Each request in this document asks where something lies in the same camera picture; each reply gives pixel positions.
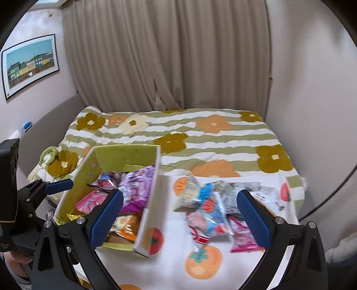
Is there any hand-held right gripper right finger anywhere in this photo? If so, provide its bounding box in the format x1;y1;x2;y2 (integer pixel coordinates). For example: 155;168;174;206
237;189;330;290

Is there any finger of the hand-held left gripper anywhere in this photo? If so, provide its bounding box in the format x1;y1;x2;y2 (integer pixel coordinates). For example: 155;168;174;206
17;179;74;207
17;206;53;243

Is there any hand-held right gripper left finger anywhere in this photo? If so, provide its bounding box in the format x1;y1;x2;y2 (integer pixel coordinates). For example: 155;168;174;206
31;188;125;290

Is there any orange and white snack packet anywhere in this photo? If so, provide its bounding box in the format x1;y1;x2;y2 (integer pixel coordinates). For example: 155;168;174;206
110;213;141;242

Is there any gold and black snack packet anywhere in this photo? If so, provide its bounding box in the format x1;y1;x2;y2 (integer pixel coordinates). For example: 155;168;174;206
54;210;87;225

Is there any brown and blue snack packet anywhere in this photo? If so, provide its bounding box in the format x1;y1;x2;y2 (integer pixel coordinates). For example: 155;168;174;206
86;171;123;193

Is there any purple snack packet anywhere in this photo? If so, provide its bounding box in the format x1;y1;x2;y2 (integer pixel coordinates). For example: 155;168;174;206
117;165;156;215

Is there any green cardboard box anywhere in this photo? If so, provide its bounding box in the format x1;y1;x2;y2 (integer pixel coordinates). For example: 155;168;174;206
54;144;162;258

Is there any person's left hand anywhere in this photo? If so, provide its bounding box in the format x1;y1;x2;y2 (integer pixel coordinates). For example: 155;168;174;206
4;250;34;269

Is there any pink and white snack packet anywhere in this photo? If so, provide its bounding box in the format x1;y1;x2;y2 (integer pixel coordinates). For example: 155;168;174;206
227;215;265;253

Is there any cream pillow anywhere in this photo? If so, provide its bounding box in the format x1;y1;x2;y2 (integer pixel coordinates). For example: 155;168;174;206
27;164;56;185

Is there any blue and white snack packet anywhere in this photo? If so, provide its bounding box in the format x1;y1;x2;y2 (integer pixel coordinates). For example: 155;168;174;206
199;181;224;212

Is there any red white blue snack packet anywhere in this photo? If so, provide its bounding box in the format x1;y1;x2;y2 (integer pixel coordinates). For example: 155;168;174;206
185;206;235;246

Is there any grey padded headboard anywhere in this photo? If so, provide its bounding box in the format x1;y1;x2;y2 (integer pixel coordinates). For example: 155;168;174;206
17;92;87;184

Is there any cream snack packet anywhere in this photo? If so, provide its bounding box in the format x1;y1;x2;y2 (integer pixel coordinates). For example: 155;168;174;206
172;176;202;213

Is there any black curved lamp stand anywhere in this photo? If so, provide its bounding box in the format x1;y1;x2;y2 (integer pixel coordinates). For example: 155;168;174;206
300;159;357;222

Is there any floral striped blanket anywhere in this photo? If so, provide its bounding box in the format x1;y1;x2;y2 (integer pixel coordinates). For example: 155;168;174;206
28;106;307;214

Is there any beige curtain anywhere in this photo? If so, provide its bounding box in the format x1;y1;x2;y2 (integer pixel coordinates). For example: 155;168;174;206
63;0;272;112

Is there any green ring toy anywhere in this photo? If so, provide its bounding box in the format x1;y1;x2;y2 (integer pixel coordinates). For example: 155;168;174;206
39;146;59;165

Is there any framed wall picture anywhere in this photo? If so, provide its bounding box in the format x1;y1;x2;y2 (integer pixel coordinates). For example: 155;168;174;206
1;34;60;101

